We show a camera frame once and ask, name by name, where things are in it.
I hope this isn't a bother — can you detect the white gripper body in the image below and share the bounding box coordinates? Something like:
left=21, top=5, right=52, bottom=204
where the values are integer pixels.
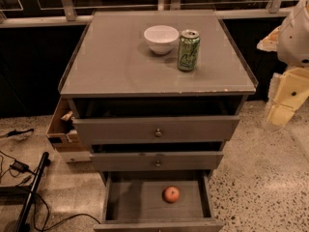
left=273, top=68, right=309, bottom=111

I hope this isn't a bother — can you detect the black power adapter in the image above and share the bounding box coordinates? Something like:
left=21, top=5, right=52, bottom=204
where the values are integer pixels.
left=10, top=161, right=29, bottom=173

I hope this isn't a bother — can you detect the red apple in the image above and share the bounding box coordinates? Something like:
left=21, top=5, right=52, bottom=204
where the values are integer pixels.
left=162, top=186, right=181, bottom=203

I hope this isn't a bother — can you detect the middle grey drawer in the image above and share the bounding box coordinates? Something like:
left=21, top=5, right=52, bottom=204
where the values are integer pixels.
left=90, top=152, right=223, bottom=171

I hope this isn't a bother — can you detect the green soda can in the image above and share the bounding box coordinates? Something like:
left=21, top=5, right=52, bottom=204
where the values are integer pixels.
left=178, top=29, right=200, bottom=72

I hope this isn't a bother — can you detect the grey drawer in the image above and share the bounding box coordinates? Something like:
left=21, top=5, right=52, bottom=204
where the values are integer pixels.
left=73, top=116, right=239, bottom=145
left=94, top=170, right=224, bottom=232
left=90, top=152, right=223, bottom=171

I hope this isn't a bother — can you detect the top grey drawer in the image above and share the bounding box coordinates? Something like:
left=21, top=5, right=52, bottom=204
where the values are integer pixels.
left=73, top=116, right=239, bottom=145

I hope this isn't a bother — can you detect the bottom grey drawer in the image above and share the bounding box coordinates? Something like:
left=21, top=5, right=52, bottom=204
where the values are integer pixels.
left=94, top=170, right=224, bottom=232

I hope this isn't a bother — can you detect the cardboard box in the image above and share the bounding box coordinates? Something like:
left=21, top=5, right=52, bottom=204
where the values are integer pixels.
left=46, top=99, right=90, bottom=163

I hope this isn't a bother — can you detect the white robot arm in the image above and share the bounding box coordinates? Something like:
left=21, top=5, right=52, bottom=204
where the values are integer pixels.
left=257, top=0, right=309, bottom=128

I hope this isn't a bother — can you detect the black connector cable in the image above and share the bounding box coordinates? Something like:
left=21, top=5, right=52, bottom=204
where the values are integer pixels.
left=0, top=128, right=35, bottom=139

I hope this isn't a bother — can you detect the metal railing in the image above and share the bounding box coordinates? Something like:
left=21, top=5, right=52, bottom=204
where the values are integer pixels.
left=0, top=0, right=309, bottom=29

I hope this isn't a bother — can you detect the white ceramic bowl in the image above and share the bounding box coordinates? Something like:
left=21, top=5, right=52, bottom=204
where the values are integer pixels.
left=144, top=25, right=179, bottom=55

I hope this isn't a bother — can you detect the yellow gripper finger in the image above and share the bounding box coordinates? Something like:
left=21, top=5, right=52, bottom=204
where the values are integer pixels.
left=267, top=105, right=295, bottom=126

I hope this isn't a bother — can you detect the black pole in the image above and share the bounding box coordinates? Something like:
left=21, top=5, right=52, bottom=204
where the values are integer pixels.
left=14, top=152, right=50, bottom=232

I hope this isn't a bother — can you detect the grey drawer cabinet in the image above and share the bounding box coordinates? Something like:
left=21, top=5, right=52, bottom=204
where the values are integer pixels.
left=57, top=9, right=259, bottom=232

